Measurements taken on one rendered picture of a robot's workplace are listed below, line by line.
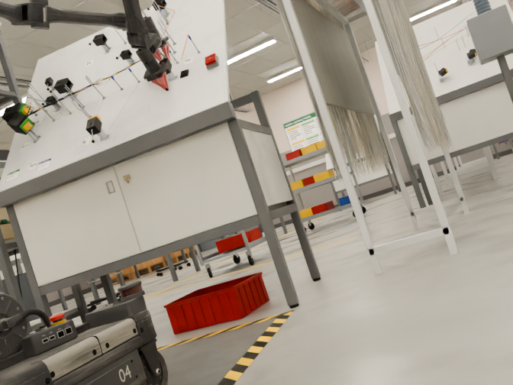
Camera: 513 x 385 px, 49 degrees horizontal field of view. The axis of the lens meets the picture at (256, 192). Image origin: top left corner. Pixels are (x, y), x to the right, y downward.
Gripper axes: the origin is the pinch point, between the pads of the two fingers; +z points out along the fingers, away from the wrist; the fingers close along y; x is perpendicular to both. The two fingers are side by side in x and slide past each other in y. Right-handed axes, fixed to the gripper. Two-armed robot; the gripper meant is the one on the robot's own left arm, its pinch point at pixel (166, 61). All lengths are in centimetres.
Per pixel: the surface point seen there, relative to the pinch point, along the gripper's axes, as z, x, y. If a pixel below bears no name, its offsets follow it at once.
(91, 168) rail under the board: 25, 34, 39
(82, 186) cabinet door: 31, 33, 49
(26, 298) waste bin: 204, -207, 356
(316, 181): 270, -411, 50
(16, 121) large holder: -3, 15, 74
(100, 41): -17, -36, 42
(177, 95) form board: 13.3, 13.0, -3.0
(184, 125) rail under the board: 22.3, 30.6, -6.8
